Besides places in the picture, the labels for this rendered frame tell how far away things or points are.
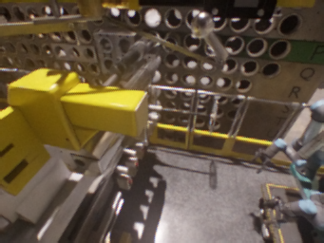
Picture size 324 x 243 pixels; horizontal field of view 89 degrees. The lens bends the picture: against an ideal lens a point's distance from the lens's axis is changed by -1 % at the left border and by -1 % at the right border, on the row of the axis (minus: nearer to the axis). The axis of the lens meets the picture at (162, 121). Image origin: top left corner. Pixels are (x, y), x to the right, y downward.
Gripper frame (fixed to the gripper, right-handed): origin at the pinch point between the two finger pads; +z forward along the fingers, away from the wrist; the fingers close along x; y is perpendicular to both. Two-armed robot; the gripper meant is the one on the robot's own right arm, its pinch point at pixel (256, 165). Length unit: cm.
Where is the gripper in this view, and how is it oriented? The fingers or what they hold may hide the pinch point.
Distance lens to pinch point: 175.6
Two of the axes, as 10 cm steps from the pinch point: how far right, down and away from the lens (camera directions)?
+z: -4.1, 7.5, 5.2
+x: 0.7, -5.4, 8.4
